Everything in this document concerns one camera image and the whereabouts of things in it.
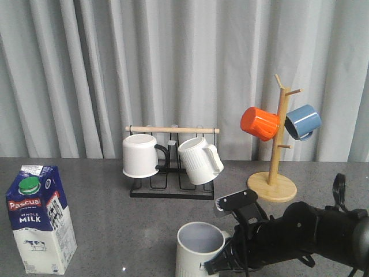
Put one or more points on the orange mug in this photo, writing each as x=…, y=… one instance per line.
x=260, y=123

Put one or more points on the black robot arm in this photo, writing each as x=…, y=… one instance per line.
x=340, y=236

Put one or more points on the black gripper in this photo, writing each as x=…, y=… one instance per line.
x=259, y=241

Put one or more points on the black wire mug rack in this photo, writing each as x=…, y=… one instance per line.
x=172, y=181

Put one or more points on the white mug with black handle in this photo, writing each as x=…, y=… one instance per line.
x=140, y=159

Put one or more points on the blue mug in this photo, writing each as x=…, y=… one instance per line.
x=302, y=122

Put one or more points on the grey curtain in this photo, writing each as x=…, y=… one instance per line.
x=74, y=74

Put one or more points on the white ribbed mug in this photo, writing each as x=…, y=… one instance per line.
x=201, y=160

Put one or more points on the wooden mug tree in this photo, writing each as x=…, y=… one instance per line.
x=270, y=185

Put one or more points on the cream mug with grey interior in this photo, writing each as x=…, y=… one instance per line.
x=197, y=243

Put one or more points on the blue white milk carton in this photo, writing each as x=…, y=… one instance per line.
x=40, y=219

